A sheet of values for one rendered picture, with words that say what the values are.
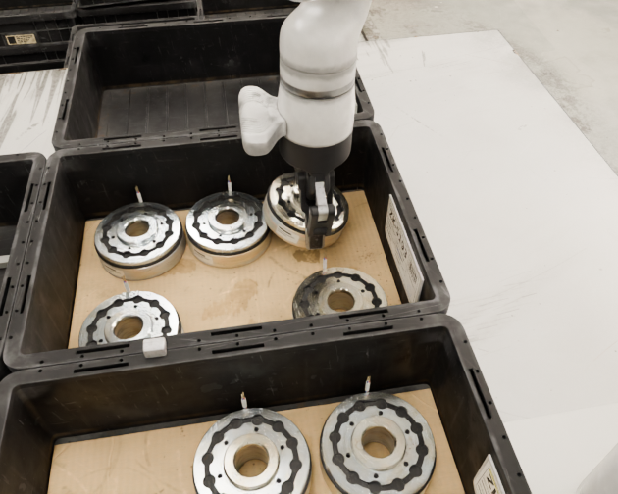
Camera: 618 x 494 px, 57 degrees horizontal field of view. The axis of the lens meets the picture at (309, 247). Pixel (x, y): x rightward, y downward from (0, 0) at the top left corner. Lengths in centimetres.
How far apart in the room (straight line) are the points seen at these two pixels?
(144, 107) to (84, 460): 57
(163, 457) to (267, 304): 20
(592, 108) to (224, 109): 196
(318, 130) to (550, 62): 243
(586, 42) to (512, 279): 235
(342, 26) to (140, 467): 43
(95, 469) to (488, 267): 60
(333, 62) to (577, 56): 255
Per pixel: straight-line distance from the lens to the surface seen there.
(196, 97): 97
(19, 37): 225
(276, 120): 55
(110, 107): 99
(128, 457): 59
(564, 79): 281
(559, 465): 75
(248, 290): 66
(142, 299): 64
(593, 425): 79
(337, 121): 54
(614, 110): 270
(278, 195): 69
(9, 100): 133
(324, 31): 51
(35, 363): 54
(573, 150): 116
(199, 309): 66
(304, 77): 52
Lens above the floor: 135
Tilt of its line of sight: 48 degrees down
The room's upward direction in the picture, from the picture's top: straight up
